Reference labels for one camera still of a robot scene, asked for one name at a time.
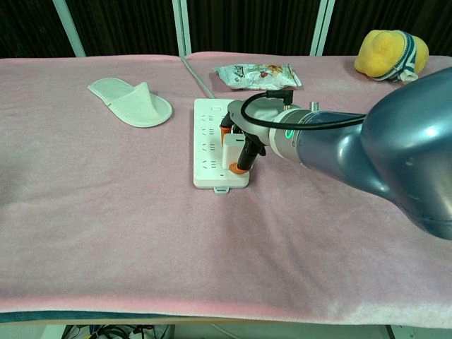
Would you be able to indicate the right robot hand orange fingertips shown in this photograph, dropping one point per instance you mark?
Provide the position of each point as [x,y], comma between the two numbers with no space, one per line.
[254,123]

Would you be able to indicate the yellow plush toy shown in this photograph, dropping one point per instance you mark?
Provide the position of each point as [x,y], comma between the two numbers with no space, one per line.
[378,53]

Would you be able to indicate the pale partition frame post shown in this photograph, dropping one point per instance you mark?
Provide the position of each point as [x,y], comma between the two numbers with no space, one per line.
[182,28]
[70,30]
[322,26]

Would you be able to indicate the white plug adapter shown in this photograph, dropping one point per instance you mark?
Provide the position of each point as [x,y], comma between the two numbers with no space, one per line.
[233,151]

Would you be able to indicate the pink blanket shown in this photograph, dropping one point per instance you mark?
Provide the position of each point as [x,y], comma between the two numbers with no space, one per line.
[141,229]

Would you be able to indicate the white disposable slipper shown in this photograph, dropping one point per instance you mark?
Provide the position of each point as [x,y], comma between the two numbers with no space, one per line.
[134,104]

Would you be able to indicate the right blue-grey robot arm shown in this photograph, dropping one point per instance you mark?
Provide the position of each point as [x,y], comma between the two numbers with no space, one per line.
[388,148]

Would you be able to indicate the white power strip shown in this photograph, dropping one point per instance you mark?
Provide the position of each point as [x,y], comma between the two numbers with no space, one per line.
[206,141]

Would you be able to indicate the snack bag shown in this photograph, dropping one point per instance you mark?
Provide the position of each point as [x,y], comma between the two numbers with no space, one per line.
[254,76]

